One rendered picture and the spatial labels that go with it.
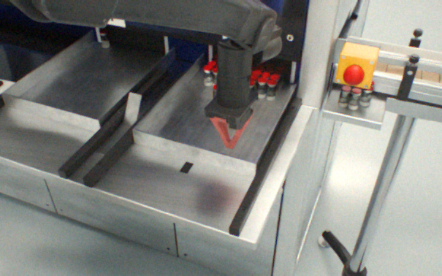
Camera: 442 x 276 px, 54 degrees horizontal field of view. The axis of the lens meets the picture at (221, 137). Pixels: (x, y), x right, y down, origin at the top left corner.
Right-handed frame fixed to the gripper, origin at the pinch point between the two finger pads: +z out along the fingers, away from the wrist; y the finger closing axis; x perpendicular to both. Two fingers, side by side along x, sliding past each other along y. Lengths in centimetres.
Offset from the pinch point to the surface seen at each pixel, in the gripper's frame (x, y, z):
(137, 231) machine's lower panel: 46, 33, 72
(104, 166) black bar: 20.5, -11.0, 4.4
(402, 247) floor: -47, 80, 85
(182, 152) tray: 9.3, -1.3, 3.9
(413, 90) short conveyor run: -30.0, 35.7, -1.9
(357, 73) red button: -18.3, 20.2, -10.0
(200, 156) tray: 5.4, -1.3, 3.8
